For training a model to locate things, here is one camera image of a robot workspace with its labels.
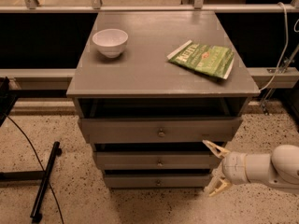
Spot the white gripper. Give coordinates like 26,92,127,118
203,140,249,197

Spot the grey drawer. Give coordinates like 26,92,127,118
93,151,221,170
104,174,211,189
78,117,242,144

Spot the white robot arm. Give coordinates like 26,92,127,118
203,140,299,197

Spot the grey bottom drawer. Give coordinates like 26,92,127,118
104,174,211,189

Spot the grey top drawer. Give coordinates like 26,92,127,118
78,117,242,144

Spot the grey wooden drawer cabinet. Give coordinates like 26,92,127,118
67,11,259,177

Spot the green chip bag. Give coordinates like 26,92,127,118
167,40,235,79

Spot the white ceramic bowl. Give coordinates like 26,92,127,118
93,29,129,58

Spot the black stand base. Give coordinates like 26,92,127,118
0,142,62,224

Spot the black device at left edge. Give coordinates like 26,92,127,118
0,77,17,127

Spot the metal bracket stand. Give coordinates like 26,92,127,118
259,45,299,116

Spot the black cable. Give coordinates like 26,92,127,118
7,115,65,224

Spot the white cable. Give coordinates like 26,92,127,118
259,1,299,92

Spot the metal railing frame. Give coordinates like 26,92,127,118
0,0,299,15

